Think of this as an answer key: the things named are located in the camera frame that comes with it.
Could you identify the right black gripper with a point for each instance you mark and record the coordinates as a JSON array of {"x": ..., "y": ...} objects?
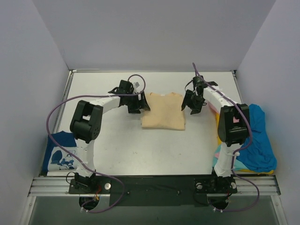
[{"x": 193, "y": 100}]

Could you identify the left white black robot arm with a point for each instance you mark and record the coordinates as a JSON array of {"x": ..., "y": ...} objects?
[{"x": 87, "y": 119}]

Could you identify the aluminium front rail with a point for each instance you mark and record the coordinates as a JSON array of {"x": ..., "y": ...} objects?
[{"x": 57, "y": 186}]

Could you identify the beige t shirt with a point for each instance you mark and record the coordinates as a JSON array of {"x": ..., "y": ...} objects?
[{"x": 165, "y": 112}]

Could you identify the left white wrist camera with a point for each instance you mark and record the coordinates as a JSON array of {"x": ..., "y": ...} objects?
[{"x": 136, "y": 86}]

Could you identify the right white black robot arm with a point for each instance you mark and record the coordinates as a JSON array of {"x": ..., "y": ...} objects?
[{"x": 233, "y": 124}]

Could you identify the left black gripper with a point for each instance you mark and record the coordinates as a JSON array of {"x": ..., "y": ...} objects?
[{"x": 137, "y": 103}]

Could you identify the navy printed folded t shirt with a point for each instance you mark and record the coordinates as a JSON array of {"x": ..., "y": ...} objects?
[{"x": 55, "y": 158}]

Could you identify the yellow t shirt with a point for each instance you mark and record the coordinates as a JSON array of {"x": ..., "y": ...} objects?
[{"x": 249, "y": 171}]

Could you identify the pink t shirt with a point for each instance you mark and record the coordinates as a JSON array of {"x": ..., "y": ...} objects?
[{"x": 216, "y": 110}]

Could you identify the bright blue t shirt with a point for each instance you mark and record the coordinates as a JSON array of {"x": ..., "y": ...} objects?
[{"x": 259, "y": 155}]

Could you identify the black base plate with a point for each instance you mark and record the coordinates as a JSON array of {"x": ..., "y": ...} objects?
[{"x": 167, "y": 190}]

